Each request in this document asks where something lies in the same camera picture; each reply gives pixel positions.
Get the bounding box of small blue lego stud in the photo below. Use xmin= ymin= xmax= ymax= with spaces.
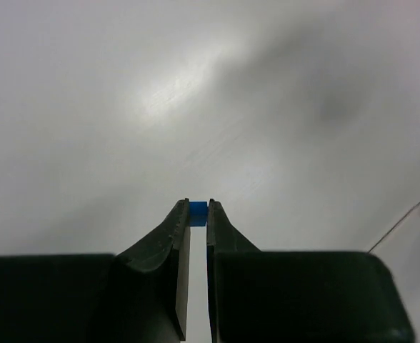
xmin=189 ymin=202 xmax=208 ymax=227

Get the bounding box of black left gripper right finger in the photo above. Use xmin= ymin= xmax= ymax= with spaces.
xmin=206 ymin=200 xmax=416 ymax=342

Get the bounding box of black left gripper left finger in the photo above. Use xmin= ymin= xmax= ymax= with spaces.
xmin=0 ymin=199 xmax=190 ymax=342

